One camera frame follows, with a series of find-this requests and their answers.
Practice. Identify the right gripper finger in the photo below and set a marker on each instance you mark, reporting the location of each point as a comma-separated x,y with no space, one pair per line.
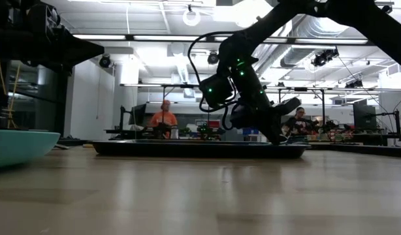
267,129
278,132

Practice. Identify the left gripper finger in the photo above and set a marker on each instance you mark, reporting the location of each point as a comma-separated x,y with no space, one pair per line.
86,50

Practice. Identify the teal plate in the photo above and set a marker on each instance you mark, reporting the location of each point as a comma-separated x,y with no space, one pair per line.
21,147

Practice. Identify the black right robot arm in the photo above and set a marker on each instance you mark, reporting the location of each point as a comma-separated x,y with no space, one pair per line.
367,19

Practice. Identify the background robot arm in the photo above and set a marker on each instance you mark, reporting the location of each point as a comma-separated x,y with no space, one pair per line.
207,130

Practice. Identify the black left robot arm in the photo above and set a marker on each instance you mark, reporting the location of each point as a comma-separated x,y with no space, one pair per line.
4,39

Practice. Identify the black plastic tray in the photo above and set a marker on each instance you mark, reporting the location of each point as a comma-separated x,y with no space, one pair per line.
200,150

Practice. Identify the blue box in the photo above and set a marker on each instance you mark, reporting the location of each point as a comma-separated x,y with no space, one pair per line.
250,131

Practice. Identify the black ceiling fixture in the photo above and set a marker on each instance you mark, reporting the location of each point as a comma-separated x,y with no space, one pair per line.
324,57
104,61
213,58

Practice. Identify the person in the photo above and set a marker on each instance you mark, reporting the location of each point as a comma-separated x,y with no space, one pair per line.
164,119
298,122

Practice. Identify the red box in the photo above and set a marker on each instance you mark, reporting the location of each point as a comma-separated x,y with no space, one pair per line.
214,123

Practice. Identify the black overhead beam with lights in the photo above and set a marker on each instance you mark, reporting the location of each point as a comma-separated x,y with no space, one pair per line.
279,40

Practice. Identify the black computer monitor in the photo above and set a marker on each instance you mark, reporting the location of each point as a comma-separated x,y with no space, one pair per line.
364,117
138,114

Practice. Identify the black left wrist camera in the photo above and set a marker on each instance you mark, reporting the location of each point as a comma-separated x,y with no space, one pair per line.
43,16

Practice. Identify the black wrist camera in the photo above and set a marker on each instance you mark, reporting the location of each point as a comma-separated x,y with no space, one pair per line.
43,16
217,89

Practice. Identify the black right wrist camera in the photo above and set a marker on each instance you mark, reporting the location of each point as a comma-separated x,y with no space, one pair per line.
217,89

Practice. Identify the black background rig frame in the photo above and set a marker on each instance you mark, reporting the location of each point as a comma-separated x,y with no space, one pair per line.
323,101
163,98

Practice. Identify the silver air duct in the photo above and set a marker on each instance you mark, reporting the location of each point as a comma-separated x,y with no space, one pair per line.
301,53

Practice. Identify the black table frame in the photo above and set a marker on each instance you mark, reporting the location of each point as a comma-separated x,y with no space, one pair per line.
367,150

